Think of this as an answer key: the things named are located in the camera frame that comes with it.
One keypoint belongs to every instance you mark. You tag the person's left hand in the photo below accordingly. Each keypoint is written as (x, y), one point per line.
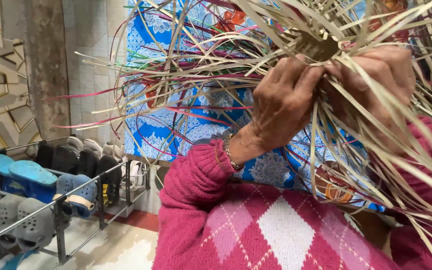
(276, 108)

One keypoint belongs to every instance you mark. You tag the person's right hand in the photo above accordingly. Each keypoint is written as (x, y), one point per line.
(381, 71)

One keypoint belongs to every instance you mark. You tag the person's left fingers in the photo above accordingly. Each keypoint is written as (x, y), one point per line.
(298, 73)

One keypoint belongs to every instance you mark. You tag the person's right fingers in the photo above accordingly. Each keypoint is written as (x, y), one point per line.
(345, 71)

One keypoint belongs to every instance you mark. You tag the woven straw strip work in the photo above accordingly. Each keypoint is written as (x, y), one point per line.
(313, 47)

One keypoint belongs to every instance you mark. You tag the blue floral cloth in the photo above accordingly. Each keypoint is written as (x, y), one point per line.
(156, 127)

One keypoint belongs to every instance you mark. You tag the pink argyle sweater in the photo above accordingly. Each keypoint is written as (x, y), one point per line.
(268, 228)

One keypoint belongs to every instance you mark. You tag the metal shoe rack with shoes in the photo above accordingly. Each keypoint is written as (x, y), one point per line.
(51, 195)

